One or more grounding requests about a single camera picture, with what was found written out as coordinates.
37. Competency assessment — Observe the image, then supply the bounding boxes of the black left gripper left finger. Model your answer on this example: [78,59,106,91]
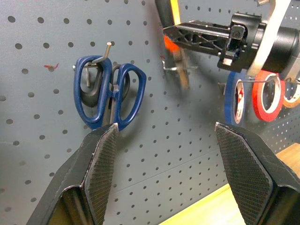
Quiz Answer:
[25,122,119,225]

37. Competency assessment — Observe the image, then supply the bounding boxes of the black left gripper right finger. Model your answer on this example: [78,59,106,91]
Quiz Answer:
[215,121,300,225]

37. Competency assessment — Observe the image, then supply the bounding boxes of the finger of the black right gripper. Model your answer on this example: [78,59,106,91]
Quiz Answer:
[163,20,232,39]
[177,35,229,56]

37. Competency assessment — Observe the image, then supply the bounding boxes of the white tape roll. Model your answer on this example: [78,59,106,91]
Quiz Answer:
[247,0,293,76]

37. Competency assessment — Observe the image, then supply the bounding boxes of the blue tape roll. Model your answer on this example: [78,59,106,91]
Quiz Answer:
[224,71,247,125]

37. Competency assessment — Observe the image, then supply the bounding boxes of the red tape roll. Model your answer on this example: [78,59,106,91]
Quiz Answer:
[252,70,286,123]

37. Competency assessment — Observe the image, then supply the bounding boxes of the grey perforated pegboard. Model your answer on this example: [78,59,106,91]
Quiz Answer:
[0,0,300,225]

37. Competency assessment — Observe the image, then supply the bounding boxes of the brown tape roll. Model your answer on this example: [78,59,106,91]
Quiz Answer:
[282,78,300,109]

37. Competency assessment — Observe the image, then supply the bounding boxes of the long metal wire pegboard hook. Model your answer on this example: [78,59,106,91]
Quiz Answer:
[217,76,300,95]

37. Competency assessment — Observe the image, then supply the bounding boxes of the blue-handled scissors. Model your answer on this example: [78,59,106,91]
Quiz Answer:
[73,55,147,131]

